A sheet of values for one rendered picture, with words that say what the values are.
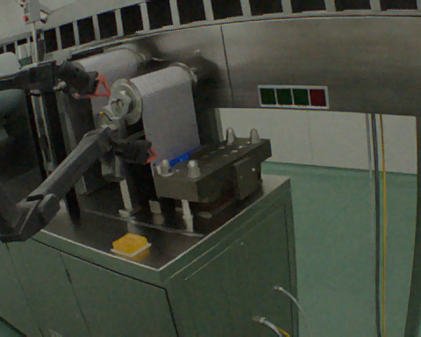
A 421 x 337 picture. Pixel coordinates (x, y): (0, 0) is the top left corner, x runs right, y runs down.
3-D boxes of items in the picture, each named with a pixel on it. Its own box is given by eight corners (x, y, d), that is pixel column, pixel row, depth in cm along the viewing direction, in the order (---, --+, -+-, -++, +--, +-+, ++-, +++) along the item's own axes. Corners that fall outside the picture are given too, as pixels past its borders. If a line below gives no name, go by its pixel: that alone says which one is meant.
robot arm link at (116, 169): (110, 127, 130) (85, 134, 133) (110, 169, 127) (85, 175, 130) (132, 139, 141) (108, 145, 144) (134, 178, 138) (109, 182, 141)
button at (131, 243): (113, 250, 133) (111, 242, 132) (131, 240, 138) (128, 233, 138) (131, 255, 129) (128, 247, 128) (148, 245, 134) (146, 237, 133)
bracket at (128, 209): (118, 214, 159) (99, 122, 149) (132, 206, 164) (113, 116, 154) (128, 216, 156) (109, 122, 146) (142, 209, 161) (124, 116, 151)
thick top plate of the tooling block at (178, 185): (156, 196, 149) (153, 176, 148) (233, 153, 179) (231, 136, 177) (198, 202, 140) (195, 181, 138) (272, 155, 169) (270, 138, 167)
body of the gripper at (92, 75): (93, 93, 134) (75, 82, 129) (73, 95, 141) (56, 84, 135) (101, 73, 136) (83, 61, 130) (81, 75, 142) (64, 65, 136)
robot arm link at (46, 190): (38, 205, 96) (7, 211, 100) (49, 227, 98) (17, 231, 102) (116, 121, 132) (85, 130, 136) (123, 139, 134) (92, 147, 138)
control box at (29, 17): (21, 25, 174) (18, 3, 171) (34, 22, 179) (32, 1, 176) (27, 23, 170) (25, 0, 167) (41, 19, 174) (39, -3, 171)
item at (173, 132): (153, 175, 154) (142, 118, 148) (200, 152, 171) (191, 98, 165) (153, 176, 153) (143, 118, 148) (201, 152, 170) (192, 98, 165)
